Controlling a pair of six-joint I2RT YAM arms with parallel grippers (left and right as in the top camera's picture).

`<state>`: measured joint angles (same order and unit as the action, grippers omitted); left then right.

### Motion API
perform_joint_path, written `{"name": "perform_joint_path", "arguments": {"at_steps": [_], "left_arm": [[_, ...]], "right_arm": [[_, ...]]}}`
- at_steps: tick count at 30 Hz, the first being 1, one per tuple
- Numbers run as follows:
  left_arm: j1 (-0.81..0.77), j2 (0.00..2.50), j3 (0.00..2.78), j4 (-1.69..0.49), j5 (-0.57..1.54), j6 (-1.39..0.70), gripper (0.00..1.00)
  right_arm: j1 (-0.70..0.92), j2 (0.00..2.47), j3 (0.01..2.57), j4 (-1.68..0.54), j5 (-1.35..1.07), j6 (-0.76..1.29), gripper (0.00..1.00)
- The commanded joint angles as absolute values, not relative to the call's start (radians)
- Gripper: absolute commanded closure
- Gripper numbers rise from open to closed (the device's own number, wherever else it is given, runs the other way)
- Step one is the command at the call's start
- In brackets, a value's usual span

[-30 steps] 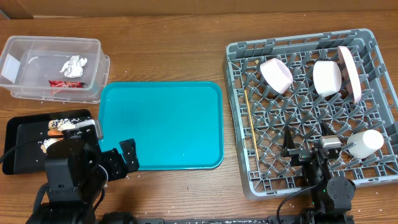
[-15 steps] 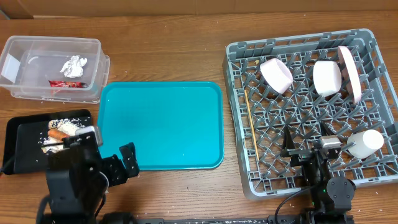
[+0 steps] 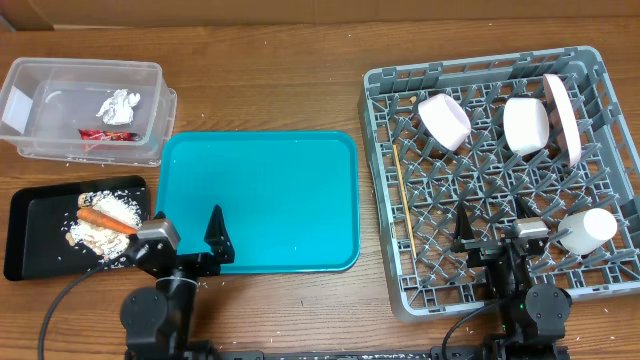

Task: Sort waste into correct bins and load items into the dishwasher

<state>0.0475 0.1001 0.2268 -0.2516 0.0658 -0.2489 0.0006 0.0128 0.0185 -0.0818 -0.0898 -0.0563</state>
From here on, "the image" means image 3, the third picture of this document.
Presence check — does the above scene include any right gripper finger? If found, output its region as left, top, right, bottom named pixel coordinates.
left=453, top=202, right=474, bottom=250
left=514, top=195, right=535, bottom=219

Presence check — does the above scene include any white cup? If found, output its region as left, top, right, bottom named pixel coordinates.
left=558, top=208, right=618, bottom=255

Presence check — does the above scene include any orange carrot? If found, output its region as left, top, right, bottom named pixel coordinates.
left=77, top=208, right=137, bottom=235

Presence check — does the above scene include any white bowl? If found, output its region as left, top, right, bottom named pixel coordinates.
left=503, top=98, right=549, bottom=156

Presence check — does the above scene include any wooden chopstick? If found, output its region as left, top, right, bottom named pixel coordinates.
left=392, top=144, right=417, bottom=260

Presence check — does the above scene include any pink plate with food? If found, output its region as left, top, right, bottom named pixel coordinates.
left=543, top=74, right=582, bottom=167

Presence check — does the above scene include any pink bowl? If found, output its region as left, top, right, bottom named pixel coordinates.
left=417, top=94, right=471, bottom=151

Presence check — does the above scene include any red snack wrapper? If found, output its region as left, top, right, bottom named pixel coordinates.
left=78, top=129, right=140, bottom=142

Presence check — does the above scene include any white tissue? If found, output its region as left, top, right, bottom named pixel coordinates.
left=96, top=89, right=141, bottom=126

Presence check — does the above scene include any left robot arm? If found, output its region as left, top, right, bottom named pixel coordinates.
left=120, top=205, right=235, bottom=360

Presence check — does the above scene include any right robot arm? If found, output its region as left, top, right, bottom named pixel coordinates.
left=440, top=196, right=572, bottom=360

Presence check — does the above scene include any grey dishwasher rack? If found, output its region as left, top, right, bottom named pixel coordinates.
left=359, top=46, right=639, bottom=322

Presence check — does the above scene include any rice and peanut pile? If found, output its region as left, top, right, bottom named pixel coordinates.
left=61, top=190, right=142, bottom=261

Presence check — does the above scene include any teal serving tray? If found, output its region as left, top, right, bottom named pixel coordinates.
left=156, top=131, right=360, bottom=275

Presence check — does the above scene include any black plastic tray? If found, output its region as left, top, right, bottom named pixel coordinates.
left=3, top=176, right=151, bottom=281

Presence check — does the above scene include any clear plastic bin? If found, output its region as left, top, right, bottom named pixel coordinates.
left=1, top=57, right=177, bottom=167

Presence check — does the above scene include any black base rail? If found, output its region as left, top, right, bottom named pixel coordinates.
left=124, top=344, right=571, bottom=360

